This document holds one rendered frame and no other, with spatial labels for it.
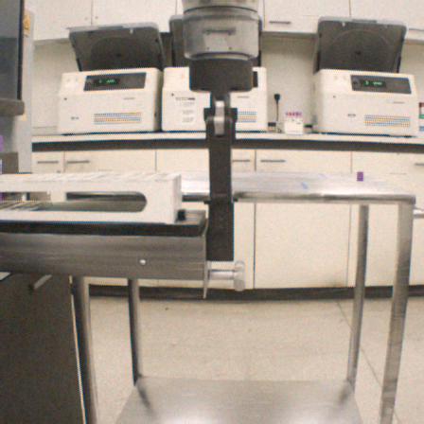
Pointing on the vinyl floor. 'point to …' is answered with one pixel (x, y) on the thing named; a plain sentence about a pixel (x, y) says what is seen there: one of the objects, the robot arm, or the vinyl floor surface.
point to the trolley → (340, 404)
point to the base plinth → (251, 292)
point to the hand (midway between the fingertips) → (220, 231)
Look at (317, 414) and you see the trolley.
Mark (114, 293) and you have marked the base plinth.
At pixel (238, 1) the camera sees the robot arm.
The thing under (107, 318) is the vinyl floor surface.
